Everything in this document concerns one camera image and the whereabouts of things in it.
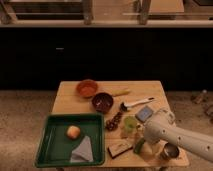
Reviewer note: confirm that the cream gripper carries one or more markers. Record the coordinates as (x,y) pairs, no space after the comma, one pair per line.
(149,150)

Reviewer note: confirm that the green pepper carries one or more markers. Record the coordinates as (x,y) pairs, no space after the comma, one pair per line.
(139,146)

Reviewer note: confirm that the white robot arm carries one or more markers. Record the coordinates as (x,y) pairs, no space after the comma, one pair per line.
(161,126)

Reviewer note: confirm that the dark purple bowl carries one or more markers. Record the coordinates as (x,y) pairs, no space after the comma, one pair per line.
(102,102)

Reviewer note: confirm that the orange bowl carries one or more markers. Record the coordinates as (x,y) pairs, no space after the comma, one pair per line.
(87,88)

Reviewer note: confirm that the metal cup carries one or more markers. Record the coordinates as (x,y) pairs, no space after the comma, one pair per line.
(169,152)

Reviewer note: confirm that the green plastic cup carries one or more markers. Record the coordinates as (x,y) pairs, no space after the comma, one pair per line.
(129,124)

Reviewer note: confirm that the blue sponge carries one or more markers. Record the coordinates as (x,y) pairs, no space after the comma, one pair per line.
(144,114)

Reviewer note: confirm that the bunch of dark grapes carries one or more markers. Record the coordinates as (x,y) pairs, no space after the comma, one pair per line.
(112,124)

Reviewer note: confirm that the grey folded cloth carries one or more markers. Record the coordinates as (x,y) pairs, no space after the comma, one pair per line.
(83,153)

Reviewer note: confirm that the yellow corn cob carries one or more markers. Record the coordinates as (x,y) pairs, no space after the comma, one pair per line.
(120,93)

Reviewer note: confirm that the orange round fruit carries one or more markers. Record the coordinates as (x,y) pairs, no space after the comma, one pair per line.
(73,132)

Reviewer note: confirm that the green plastic tray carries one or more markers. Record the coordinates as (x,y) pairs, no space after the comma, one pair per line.
(56,147)

